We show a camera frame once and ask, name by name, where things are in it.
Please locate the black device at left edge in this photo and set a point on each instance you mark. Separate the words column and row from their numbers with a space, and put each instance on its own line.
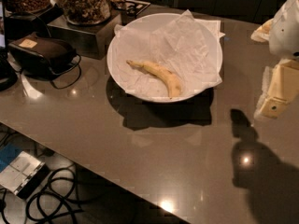
column 8, row 75

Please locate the white paper liner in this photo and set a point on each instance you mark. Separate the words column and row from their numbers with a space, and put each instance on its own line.
column 174, row 47

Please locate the white bowl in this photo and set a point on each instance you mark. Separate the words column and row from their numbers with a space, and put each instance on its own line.
column 215, row 50

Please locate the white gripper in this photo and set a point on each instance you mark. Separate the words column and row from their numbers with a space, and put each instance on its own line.
column 285, row 32

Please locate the black pouch with label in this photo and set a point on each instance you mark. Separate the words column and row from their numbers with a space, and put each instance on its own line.
column 42, row 56

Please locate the blue object on floor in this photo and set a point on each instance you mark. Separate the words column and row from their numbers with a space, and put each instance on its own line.
column 7, row 155

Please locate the yellow banana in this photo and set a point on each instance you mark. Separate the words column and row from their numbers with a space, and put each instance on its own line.
column 170, row 80

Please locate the glass jar of granola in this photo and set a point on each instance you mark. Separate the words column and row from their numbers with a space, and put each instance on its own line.
column 85, row 12

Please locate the dark metal jar stand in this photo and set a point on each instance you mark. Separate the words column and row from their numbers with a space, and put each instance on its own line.
column 89, row 41

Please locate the white box on floor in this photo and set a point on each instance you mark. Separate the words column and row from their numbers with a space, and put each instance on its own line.
column 24, row 175

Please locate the dark stand under left jar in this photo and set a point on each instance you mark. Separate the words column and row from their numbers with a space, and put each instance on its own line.
column 19, row 25

